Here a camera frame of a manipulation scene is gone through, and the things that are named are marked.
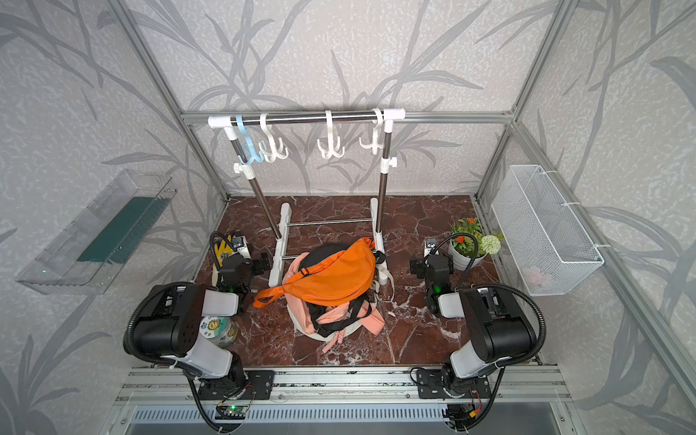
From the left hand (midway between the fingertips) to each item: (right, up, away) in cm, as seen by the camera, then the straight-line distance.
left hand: (251, 250), depth 94 cm
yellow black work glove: (-15, -1, +8) cm, 17 cm away
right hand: (+63, -1, +1) cm, 63 cm away
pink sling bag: (+20, -17, -13) cm, 30 cm away
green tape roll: (-1, -21, -17) cm, 27 cm away
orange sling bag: (+33, -8, -10) cm, 35 cm away
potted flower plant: (+72, +1, -6) cm, 72 cm away
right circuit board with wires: (+66, -42, -22) cm, 81 cm away
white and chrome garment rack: (+9, -1, +5) cm, 11 cm away
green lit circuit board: (+4, -40, -23) cm, 46 cm away
